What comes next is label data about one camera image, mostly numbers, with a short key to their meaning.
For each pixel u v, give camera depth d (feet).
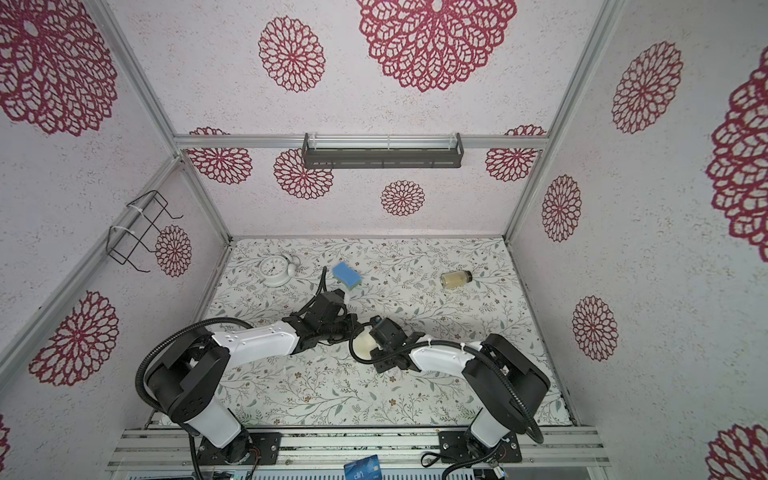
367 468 2.35
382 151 3.18
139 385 1.43
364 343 2.91
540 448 2.47
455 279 3.39
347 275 3.59
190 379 1.47
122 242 2.39
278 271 3.48
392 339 2.30
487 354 1.62
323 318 2.31
